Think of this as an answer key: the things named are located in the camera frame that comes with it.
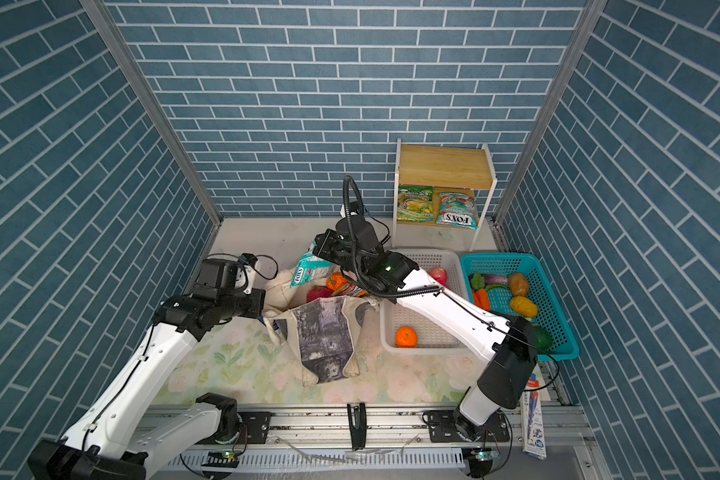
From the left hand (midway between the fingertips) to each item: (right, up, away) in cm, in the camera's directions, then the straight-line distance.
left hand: (264, 295), depth 78 cm
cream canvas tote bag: (+18, -11, -2) cm, 21 cm away
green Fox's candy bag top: (+14, +8, -6) cm, 17 cm away
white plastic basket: (+47, -15, +12) cm, 50 cm away
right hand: (+13, +16, -8) cm, 22 cm away
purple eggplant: (+70, +2, +23) cm, 74 cm away
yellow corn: (+76, -6, +14) cm, 77 cm away
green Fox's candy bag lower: (+57, +25, +21) cm, 65 cm away
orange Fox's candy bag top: (+25, +1, +1) cm, 25 cm away
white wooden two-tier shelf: (+44, +35, +11) cm, 57 cm away
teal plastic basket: (+81, -6, +9) cm, 82 cm away
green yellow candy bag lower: (+43, +28, +24) cm, 56 cm away
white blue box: (+68, -32, -4) cm, 76 cm away
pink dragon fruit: (+11, -1, +13) cm, 17 cm away
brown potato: (+76, 0, +19) cm, 78 cm away
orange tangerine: (+38, -13, +7) cm, 41 cm away
